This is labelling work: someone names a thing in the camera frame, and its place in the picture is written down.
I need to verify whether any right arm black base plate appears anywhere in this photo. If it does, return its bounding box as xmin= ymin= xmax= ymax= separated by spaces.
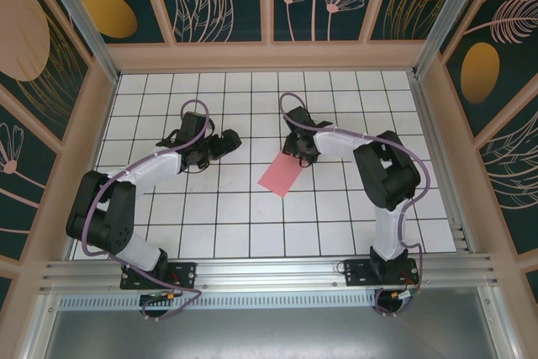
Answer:
xmin=343 ymin=258 xmax=419 ymax=288

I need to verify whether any aluminium frame rail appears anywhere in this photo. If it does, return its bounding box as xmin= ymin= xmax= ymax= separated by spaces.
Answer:
xmin=478 ymin=287 xmax=520 ymax=359
xmin=23 ymin=293 xmax=58 ymax=359

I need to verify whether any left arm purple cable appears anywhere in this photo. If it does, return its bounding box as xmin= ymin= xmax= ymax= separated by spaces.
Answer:
xmin=79 ymin=99 xmax=211 ymax=322

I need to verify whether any long aluminium mounting rail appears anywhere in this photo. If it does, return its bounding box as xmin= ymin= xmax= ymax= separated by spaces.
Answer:
xmin=40 ymin=253 xmax=499 ymax=293

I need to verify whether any slotted metal cable strip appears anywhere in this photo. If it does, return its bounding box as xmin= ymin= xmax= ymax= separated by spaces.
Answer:
xmin=58 ymin=294 xmax=379 ymax=310

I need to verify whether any grey metal sheet panel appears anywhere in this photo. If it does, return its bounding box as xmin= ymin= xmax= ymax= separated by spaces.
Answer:
xmin=44 ymin=310 xmax=501 ymax=359

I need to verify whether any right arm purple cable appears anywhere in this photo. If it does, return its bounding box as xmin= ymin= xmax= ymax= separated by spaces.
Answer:
xmin=278 ymin=92 xmax=432 ymax=319

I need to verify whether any aluminium corner post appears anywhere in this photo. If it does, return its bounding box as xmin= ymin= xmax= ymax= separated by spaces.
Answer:
xmin=33 ymin=0 xmax=121 ymax=85
xmin=411 ymin=0 xmax=493 ymax=81

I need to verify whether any grooved aluminium side rail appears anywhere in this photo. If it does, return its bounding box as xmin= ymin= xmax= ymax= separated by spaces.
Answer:
xmin=409 ymin=75 xmax=478 ymax=255

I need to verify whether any small circuit board with wires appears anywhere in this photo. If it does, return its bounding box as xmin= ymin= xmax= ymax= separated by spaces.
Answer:
xmin=388 ymin=287 xmax=421 ymax=302
xmin=140 ymin=289 xmax=184 ymax=305

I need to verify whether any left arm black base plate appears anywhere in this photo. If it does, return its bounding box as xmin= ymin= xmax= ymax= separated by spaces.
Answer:
xmin=119 ymin=261 xmax=198 ymax=292

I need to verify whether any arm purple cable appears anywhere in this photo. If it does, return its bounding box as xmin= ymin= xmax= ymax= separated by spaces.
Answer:
xmin=278 ymin=92 xmax=432 ymax=319
xmin=79 ymin=99 xmax=211 ymax=322

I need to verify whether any pink cloth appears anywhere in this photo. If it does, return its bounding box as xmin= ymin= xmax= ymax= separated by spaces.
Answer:
xmin=256 ymin=152 xmax=303 ymax=199

